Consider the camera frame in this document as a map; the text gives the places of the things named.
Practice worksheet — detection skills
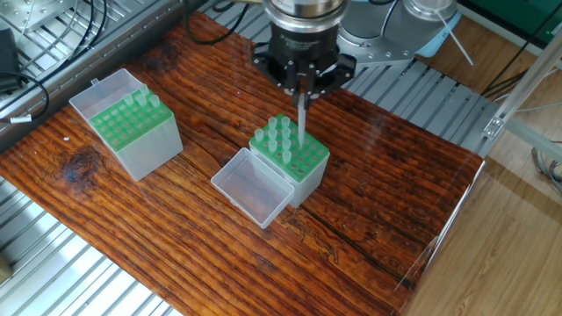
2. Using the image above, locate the aluminium frame corner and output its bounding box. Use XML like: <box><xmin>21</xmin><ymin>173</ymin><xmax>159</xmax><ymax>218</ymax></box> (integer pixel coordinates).
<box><xmin>481</xmin><ymin>60</ymin><xmax>562</xmax><ymax>163</ymax></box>

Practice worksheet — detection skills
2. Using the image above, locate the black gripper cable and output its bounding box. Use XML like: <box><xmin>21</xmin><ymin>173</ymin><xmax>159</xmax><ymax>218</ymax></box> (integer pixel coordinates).
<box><xmin>183</xmin><ymin>0</ymin><xmax>266</xmax><ymax>47</ymax></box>

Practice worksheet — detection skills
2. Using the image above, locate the translucent tip box green rack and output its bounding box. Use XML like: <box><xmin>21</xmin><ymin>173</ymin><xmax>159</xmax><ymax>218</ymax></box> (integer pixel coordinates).
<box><xmin>69</xmin><ymin>69</ymin><xmax>184</xmax><ymax>182</ymax></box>
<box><xmin>249</xmin><ymin>116</ymin><xmax>332</xmax><ymax>209</ymax></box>

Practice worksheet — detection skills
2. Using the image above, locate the grey metal mount plate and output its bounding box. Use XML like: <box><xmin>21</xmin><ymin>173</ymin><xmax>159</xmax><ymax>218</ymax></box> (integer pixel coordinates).
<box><xmin>338</xmin><ymin>31</ymin><xmax>414</xmax><ymax>69</ymax></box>

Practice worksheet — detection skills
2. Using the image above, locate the glossy wooden board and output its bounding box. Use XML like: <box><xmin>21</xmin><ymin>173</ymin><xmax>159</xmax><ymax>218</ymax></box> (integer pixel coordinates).
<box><xmin>0</xmin><ymin>9</ymin><xmax>488</xmax><ymax>316</ymax></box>

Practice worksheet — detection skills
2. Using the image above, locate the clear hinged box lid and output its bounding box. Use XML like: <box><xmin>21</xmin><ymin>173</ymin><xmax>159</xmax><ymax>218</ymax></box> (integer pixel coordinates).
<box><xmin>69</xmin><ymin>69</ymin><xmax>146</xmax><ymax>119</ymax></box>
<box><xmin>211</xmin><ymin>147</ymin><xmax>296</xmax><ymax>230</ymax></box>

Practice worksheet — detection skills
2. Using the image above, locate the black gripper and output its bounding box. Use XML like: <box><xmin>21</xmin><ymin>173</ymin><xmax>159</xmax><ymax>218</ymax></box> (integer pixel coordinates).
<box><xmin>253</xmin><ymin>18</ymin><xmax>359</xmax><ymax>99</ymax></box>

